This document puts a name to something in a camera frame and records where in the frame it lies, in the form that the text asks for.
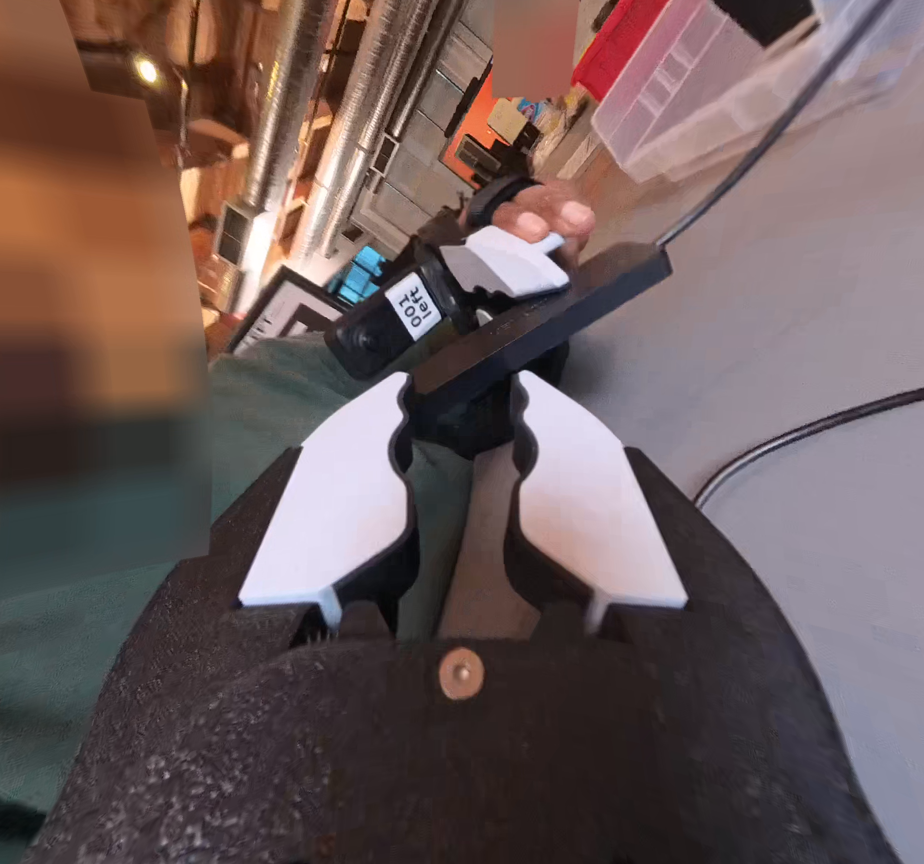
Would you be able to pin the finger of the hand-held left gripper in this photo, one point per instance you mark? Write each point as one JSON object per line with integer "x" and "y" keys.
{"x": 512, "y": 275}
{"x": 505, "y": 237}

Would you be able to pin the slim black usb hub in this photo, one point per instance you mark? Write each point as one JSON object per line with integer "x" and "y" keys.
{"x": 577, "y": 301}

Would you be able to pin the black framed whiteboard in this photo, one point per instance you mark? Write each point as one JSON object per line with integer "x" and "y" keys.
{"x": 252, "y": 322}

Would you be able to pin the person's left hand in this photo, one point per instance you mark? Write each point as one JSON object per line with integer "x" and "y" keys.
{"x": 556, "y": 210}

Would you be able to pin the ceiling spot light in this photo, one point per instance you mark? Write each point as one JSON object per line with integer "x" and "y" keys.
{"x": 146, "y": 70}

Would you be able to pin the ceiling air vent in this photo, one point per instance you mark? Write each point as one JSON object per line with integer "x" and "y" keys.
{"x": 232, "y": 232}

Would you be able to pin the red storage bin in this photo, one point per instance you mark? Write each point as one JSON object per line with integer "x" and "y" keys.
{"x": 621, "y": 34}

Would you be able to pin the silver ceiling ducts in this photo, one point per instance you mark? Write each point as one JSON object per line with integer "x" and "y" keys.
{"x": 289, "y": 84}

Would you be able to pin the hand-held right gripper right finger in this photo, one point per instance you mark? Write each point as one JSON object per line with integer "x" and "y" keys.
{"x": 599, "y": 517}

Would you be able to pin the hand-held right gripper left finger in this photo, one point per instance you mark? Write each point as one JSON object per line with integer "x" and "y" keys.
{"x": 332, "y": 517}

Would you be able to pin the clear plastic bin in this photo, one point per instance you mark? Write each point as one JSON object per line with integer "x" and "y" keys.
{"x": 686, "y": 84}

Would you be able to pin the orange wall panel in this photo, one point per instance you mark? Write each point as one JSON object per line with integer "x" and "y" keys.
{"x": 480, "y": 109}

